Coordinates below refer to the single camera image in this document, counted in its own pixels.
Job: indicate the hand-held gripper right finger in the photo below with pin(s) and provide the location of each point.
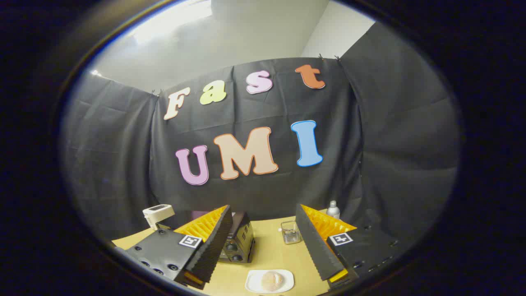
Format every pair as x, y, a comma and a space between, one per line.
312, 242

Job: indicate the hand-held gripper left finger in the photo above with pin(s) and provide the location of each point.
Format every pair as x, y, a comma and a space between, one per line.
213, 242

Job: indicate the black toaster oven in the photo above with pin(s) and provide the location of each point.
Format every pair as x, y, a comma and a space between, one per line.
242, 238

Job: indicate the sugared bread roll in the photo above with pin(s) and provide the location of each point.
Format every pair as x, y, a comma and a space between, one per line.
272, 281

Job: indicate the white pop-up toaster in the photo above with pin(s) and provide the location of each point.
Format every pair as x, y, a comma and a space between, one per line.
158, 213

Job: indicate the clear glass container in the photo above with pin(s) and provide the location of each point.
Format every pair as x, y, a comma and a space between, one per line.
291, 234

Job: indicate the silver spray bottle red label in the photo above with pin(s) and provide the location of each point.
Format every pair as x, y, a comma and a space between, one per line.
333, 210

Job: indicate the white plate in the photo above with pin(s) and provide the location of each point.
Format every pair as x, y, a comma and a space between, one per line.
252, 283

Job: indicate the black backdrop cloth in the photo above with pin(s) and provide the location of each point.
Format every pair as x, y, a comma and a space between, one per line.
267, 111

